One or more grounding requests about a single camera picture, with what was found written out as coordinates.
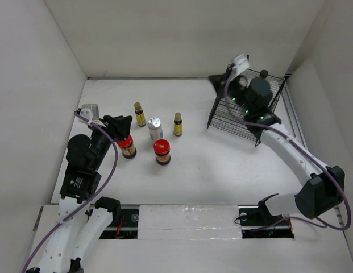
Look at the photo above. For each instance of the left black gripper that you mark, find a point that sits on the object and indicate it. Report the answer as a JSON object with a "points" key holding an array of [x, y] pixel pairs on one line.
{"points": [[119, 124]]}

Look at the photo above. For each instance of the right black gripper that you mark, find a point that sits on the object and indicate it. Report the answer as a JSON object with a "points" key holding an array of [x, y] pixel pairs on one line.
{"points": [[219, 82]]}

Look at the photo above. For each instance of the small yellow label bottle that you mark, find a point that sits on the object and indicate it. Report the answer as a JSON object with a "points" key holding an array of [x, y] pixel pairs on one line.
{"points": [[140, 118], [177, 129]]}

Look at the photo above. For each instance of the red lid jar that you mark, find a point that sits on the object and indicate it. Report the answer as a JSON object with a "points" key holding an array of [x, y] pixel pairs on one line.
{"points": [[127, 148], [162, 150]]}

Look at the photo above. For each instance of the silver lid spice shaker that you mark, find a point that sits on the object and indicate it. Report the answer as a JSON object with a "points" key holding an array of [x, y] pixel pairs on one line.
{"points": [[155, 128]]}

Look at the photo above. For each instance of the black cap sauce bottle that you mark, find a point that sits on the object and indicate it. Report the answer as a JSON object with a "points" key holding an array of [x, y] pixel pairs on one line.
{"points": [[263, 74]]}

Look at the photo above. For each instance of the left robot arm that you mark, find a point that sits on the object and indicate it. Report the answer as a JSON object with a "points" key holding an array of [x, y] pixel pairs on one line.
{"points": [[70, 242]]}

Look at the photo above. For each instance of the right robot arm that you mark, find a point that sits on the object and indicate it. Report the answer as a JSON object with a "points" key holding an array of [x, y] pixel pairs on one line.
{"points": [[248, 102]]}

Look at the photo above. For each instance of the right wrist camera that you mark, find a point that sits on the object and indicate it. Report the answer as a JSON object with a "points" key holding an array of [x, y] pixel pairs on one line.
{"points": [[240, 64]]}

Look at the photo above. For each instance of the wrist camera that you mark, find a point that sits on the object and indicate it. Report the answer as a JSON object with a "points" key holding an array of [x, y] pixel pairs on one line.
{"points": [[89, 113], [240, 64]]}

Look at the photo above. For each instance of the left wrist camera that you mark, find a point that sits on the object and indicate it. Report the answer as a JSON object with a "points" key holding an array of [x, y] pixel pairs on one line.
{"points": [[89, 113]]}

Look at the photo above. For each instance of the black wire rack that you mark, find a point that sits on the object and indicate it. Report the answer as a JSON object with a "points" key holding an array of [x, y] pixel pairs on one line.
{"points": [[231, 117]]}

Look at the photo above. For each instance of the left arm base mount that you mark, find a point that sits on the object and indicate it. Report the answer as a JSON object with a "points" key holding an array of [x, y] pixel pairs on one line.
{"points": [[128, 220]]}

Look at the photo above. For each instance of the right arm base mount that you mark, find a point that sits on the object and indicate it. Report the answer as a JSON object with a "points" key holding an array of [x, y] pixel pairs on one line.
{"points": [[257, 223]]}

